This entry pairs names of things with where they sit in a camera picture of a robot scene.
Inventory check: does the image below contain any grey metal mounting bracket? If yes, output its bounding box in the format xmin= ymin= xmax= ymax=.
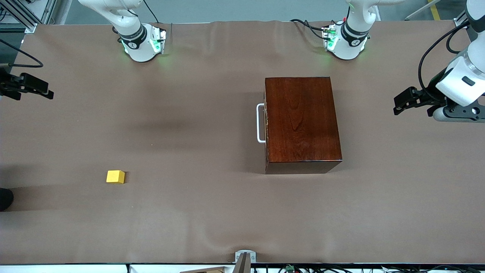
xmin=234 ymin=250 xmax=257 ymax=264

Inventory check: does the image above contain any dark brown wooden cabinet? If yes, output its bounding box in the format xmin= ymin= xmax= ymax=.
xmin=264 ymin=77 xmax=343 ymax=175

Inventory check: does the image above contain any aluminium frame corner profile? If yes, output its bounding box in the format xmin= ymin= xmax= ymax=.
xmin=453 ymin=9 xmax=474 ymax=30

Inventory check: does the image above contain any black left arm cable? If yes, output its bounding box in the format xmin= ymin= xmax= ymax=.
xmin=418 ymin=21 xmax=472 ymax=101

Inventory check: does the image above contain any grey stand post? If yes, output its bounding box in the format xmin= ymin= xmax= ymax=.
xmin=232 ymin=253 xmax=252 ymax=273

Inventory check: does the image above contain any light wooden board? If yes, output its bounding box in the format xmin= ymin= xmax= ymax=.
xmin=180 ymin=266 xmax=227 ymax=273

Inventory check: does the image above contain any wooden drawer with white handle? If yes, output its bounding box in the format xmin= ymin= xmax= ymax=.
xmin=256 ymin=78 xmax=269 ymax=173

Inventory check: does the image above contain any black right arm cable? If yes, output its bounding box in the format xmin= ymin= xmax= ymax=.
xmin=0 ymin=39 xmax=45 ymax=69

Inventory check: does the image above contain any black round object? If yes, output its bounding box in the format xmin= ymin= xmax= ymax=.
xmin=0 ymin=187 xmax=14 ymax=212

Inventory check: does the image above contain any aluminium frame with diagonal bars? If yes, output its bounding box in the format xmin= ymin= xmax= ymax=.
xmin=0 ymin=0 xmax=58 ymax=35

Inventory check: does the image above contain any black left base cable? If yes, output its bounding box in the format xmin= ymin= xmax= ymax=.
xmin=289 ymin=18 xmax=332 ymax=41

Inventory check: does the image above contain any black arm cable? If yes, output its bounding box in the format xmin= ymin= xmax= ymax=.
xmin=418 ymin=21 xmax=472 ymax=101
xmin=0 ymin=39 xmax=45 ymax=69

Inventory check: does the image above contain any yellow block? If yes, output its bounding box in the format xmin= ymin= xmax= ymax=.
xmin=106 ymin=170 xmax=126 ymax=185

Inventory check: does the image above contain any large table cover mat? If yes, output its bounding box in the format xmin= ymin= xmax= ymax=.
xmin=0 ymin=20 xmax=485 ymax=265

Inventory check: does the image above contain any black base cable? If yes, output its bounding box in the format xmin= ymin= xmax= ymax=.
xmin=289 ymin=18 xmax=332 ymax=41
xmin=142 ymin=0 xmax=160 ymax=24

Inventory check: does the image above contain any black right base cable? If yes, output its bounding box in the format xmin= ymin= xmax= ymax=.
xmin=142 ymin=0 xmax=160 ymax=24

